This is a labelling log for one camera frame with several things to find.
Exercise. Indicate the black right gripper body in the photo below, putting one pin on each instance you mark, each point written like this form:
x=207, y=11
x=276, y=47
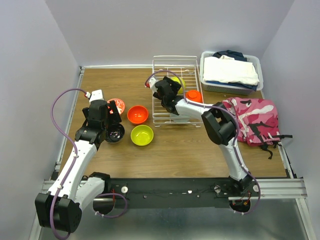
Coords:
x=174, y=86

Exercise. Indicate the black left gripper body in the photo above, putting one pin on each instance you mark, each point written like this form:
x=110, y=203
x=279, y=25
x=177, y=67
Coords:
x=86, y=111

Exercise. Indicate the white bowl orange pattern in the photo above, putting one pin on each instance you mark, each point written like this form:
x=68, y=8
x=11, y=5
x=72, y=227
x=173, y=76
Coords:
x=119, y=104

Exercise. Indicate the lime green bowl front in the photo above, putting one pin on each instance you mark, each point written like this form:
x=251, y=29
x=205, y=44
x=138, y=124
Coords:
x=181, y=82

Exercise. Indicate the lime green bowl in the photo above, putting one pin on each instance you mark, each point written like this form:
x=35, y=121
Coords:
x=181, y=82
x=142, y=135

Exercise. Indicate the beige floral ceramic bowl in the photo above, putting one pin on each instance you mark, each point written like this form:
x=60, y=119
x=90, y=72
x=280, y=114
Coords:
x=115, y=133

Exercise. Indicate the teal checked white bowl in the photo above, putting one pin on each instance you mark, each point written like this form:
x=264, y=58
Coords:
x=179, y=119

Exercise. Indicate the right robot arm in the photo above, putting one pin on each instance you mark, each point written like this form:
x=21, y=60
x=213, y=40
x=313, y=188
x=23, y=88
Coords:
x=221, y=127

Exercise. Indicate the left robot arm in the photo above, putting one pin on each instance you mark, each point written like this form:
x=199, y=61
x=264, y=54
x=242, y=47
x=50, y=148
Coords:
x=62, y=206

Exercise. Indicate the grey perforated laundry basket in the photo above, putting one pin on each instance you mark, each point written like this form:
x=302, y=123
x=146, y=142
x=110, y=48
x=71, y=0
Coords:
x=230, y=88

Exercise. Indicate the white folded towel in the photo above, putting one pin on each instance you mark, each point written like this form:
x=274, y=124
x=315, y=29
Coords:
x=229, y=71

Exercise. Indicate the dark blue cloth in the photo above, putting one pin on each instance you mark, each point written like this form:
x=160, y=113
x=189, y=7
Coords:
x=230, y=55

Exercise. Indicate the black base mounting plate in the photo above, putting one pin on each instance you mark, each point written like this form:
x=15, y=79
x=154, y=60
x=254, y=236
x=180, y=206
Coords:
x=169, y=193

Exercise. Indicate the pink camouflage bag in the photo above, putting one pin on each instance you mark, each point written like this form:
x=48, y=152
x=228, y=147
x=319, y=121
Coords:
x=258, y=122

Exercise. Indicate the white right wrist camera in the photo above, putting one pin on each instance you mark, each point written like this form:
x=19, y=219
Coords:
x=151, y=83

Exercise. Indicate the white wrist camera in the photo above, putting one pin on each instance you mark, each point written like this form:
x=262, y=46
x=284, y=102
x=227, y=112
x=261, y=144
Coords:
x=151, y=83
x=94, y=95

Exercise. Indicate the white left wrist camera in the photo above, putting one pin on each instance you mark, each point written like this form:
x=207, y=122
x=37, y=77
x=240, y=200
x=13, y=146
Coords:
x=94, y=95

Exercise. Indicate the white wire dish rack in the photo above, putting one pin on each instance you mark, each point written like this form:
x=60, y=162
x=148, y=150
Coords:
x=183, y=68

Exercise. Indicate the aluminium frame rail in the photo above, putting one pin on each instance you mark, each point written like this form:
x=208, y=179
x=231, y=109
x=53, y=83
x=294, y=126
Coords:
x=278, y=188

